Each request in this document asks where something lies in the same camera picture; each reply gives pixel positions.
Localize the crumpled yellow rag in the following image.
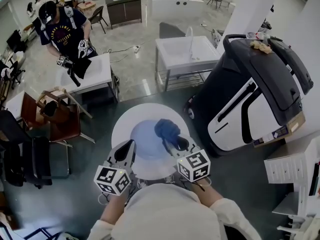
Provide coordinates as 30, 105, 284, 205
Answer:
249, 40, 273, 55

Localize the black cloth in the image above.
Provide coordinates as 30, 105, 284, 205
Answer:
72, 57, 93, 80

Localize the dark dining chair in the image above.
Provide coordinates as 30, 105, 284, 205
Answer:
88, 5, 109, 34

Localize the round white side table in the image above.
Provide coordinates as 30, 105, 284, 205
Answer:
111, 103, 198, 181

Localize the white basin stand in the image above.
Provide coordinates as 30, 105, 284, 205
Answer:
154, 35, 222, 92

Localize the white bathtub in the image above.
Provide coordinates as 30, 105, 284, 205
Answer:
146, 0, 206, 20

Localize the brown bag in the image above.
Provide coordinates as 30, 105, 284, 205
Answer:
39, 100, 72, 125

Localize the person's cream sweater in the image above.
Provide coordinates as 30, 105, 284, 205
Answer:
87, 183, 256, 240

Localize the black monitor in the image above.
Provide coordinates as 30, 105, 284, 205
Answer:
6, 29, 27, 54

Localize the plastic bottle red label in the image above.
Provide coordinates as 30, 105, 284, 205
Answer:
245, 31, 270, 40

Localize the brown chair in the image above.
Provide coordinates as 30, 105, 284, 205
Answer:
19, 92, 96, 149

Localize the white drawer cabinet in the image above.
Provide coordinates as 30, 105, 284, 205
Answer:
264, 133, 320, 185

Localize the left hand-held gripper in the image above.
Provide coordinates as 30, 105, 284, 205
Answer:
93, 138, 137, 196

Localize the cardboard box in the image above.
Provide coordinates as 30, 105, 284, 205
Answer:
252, 110, 306, 149

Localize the black white service robot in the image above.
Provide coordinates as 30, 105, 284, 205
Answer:
267, 37, 315, 96
183, 33, 305, 159

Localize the person's right forearm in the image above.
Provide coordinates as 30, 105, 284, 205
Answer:
191, 180, 225, 209

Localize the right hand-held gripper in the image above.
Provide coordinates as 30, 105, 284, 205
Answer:
162, 134, 211, 184

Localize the black cylindrical tool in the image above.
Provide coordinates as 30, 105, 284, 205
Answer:
67, 67, 82, 88

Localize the dark wood vanity cabinet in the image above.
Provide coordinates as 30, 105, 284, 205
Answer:
105, 0, 143, 30

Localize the black folding chair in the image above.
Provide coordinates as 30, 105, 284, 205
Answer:
22, 136, 71, 190

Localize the white carved chair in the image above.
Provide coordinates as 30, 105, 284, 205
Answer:
276, 212, 320, 240

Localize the small wooden table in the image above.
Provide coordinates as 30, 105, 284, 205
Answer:
77, 0, 97, 14

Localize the black metal frame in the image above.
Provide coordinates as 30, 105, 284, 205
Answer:
14, 227, 63, 240

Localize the upturned wooden stool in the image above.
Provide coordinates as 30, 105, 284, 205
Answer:
35, 85, 93, 120

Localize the black office chair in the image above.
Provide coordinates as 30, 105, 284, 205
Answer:
0, 110, 33, 187

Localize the blue cloth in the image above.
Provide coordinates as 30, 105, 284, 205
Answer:
154, 118, 181, 145

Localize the person's left forearm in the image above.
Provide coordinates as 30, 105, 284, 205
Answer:
99, 192, 128, 226

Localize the white rectangular table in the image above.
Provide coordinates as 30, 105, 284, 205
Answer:
56, 52, 120, 102

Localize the light blue big plate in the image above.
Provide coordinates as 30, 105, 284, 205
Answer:
129, 119, 180, 160

